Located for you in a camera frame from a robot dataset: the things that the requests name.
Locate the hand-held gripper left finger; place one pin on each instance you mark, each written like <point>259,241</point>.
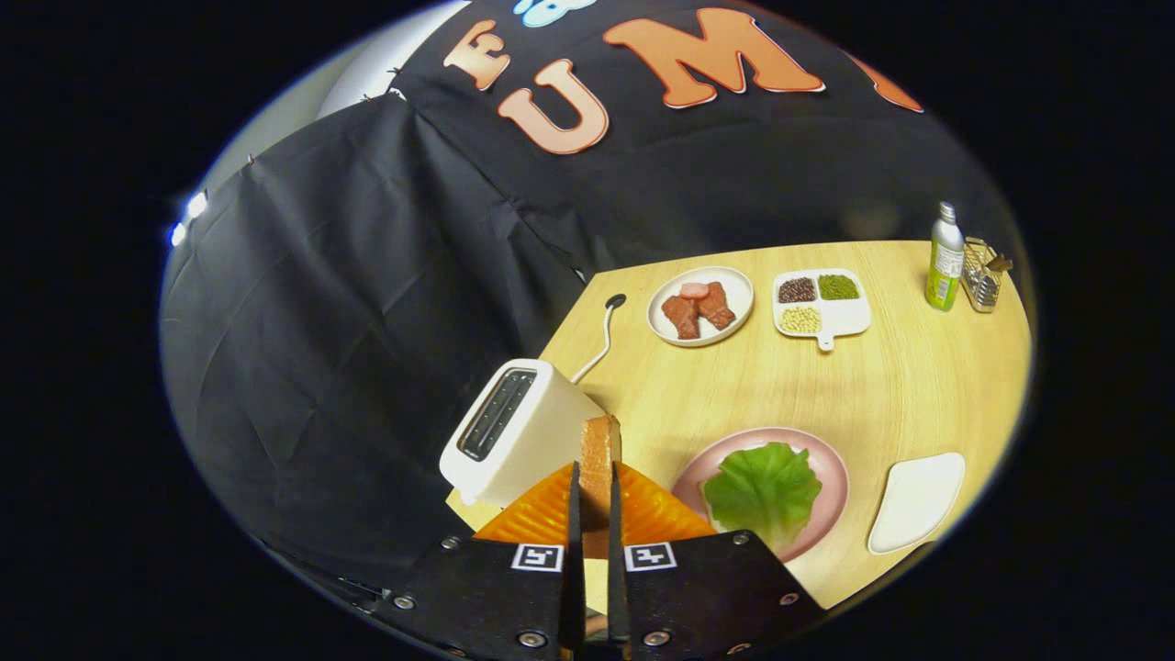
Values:
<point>576,578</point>

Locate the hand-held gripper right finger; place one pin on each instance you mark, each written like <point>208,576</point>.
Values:
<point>615,578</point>

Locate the plain bread slice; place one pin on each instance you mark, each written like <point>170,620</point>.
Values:
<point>597,459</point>

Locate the green lettuce leaf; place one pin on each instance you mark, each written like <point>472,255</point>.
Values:
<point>762,491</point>

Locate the white toaster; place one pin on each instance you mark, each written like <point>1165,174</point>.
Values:
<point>542,441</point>

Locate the pink plate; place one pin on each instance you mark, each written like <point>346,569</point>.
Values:
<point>831,477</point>

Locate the brown meat piece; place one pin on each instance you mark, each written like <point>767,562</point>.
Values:
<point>717,308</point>
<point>680,319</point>

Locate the red sausage piece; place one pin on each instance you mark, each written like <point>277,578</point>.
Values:
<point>695,290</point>

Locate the small white plate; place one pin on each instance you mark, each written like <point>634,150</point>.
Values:
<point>918,505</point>

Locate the round white plate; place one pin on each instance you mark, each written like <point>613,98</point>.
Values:
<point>734,285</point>

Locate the pile of yellow soybeans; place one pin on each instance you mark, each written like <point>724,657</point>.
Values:
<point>801,319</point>

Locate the pile of dark beans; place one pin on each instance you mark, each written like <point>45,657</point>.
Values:
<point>797,290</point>

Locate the divided white dish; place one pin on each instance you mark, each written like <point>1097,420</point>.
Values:
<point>849,317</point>

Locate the black backdrop cloth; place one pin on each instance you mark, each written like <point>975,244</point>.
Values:
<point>367,275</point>

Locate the pile of green beans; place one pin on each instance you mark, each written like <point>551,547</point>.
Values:
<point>839,286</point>

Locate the green and silver bottle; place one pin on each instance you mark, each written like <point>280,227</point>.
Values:
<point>944,266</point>

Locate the small ceiling light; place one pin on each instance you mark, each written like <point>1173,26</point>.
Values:
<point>195,204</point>

